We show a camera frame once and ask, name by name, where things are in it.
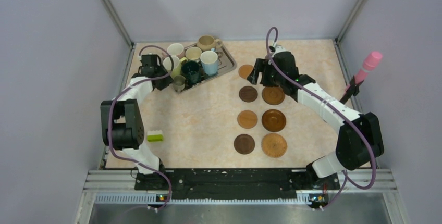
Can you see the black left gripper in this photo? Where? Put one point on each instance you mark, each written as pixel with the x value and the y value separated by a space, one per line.
pixel 168 80

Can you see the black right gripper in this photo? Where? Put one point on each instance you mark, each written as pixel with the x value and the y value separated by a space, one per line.
pixel 254 76

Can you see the light bamboo coaster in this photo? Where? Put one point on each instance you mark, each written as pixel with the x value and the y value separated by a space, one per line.
pixel 245 70
pixel 247 119

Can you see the dark walnut coaster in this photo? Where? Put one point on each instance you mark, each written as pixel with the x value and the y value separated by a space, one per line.
pixel 244 144
pixel 248 94

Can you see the small grey-green cup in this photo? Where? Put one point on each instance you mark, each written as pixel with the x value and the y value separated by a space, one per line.
pixel 179 83

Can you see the pale yellow mug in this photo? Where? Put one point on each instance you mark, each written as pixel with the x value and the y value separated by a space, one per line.
pixel 174 64

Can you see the brown saucer coaster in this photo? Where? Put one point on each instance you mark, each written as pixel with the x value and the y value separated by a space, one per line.
pixel 273 120
pixel 273 95

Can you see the dark walnut coaster front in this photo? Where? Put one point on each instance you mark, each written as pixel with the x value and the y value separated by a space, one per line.
pixel 244 144

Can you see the woven rattan coaster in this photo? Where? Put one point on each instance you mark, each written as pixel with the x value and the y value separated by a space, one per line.
pixel 274 145

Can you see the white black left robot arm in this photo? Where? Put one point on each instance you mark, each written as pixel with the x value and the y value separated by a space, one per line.
pixel 121 121

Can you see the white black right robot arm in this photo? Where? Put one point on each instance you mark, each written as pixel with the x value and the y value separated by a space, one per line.
pixel 359 135

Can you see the metal serving tray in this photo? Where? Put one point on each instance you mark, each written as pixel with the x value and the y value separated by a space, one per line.
pixel 225 64

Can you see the dark green mug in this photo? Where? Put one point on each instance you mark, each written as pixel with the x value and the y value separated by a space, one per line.
pixel 191 70

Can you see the white mug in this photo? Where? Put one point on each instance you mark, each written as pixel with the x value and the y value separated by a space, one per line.
pixel 176 49

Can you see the beige mug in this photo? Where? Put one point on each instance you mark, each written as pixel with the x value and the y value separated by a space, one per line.
pixel 193 54

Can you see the light blue mug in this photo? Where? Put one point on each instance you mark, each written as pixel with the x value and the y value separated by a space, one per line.
pixel 209 61

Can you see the green white block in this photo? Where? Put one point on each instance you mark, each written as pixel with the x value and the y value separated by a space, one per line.
pixel 154 136

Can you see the pink microphone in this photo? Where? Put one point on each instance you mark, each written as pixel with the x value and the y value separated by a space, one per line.
pixel 368 65

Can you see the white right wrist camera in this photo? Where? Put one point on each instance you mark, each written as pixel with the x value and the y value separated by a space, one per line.
pixel 276 48

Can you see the tan mug with handle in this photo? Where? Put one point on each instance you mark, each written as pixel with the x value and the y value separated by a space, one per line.
pixel 208 42

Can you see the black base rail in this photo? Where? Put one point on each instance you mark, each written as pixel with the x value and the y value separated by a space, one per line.
pixel 277 186

